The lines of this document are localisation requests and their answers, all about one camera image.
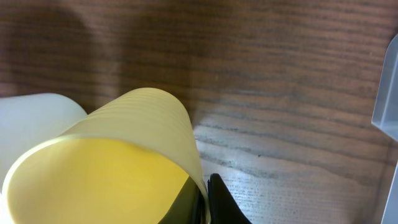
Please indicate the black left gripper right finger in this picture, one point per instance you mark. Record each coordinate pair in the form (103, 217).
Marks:
(223, 207)

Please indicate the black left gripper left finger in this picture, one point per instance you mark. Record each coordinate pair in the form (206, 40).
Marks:
(188, 206)

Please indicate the yellow plastic cup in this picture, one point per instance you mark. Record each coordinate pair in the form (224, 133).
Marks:
(125, 162)

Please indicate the cream white plastic cup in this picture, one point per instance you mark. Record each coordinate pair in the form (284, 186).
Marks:
(29, 120)

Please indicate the clear plastic storage bin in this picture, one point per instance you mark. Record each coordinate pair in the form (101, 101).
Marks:
(385, 118)

